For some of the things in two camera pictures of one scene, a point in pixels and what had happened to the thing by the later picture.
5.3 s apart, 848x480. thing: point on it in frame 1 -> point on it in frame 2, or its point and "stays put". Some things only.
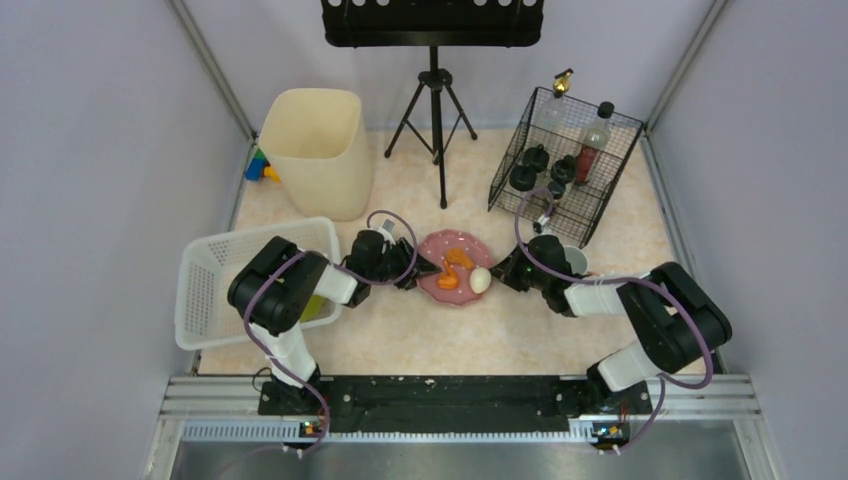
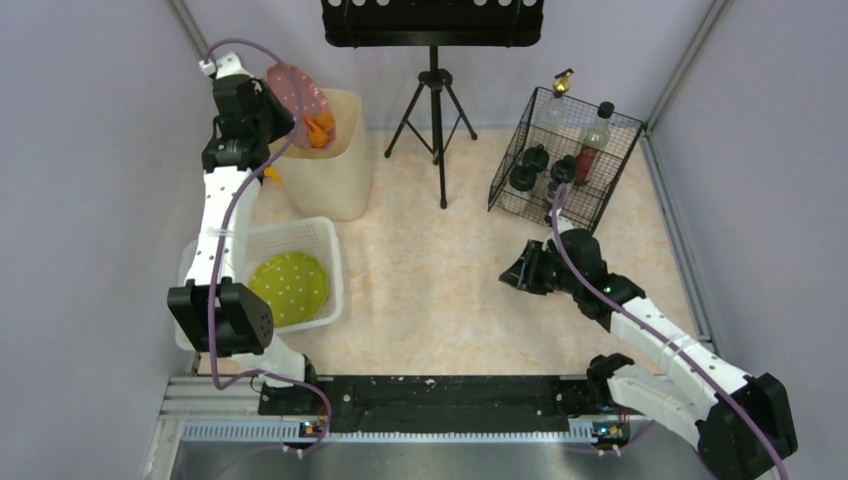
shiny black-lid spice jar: x=564 y=169 stays put
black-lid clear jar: x=536 y=158 stays put
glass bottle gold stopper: x=557 y=114 stays put
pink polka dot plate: x=434 y=250 -> x=312 y=100
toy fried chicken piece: x=459 y=257 -> x=326 y=120
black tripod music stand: x=432 y=24 stays put
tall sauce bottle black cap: x=596 y=138 stays put
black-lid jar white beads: x=522 y=178 stays put
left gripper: x=406 y=264 -> x=275 y=113
